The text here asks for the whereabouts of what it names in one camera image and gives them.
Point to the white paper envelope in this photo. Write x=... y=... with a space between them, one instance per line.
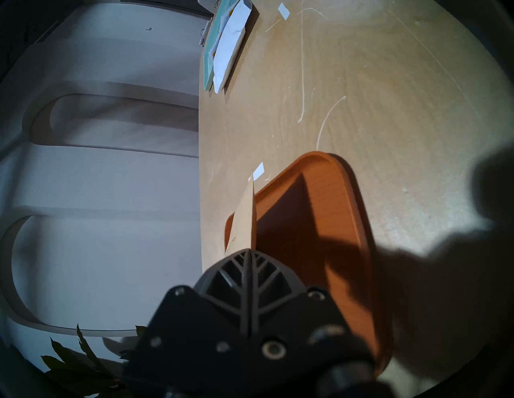
x=229 y=48

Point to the short white tape piece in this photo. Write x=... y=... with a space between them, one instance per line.
x=258 y=171

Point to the orange wooden tray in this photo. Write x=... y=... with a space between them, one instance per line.
x=321 y=224

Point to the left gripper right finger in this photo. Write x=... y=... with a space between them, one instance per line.
x=273 y=281

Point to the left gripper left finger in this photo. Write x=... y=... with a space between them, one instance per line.
x=229 y=281

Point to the tall green potted plant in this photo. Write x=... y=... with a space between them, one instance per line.
x=72 y=369

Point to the light wooden table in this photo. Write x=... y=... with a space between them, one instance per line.
x=381 y=100

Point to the brown paper envelope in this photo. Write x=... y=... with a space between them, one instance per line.
x=245 y=224

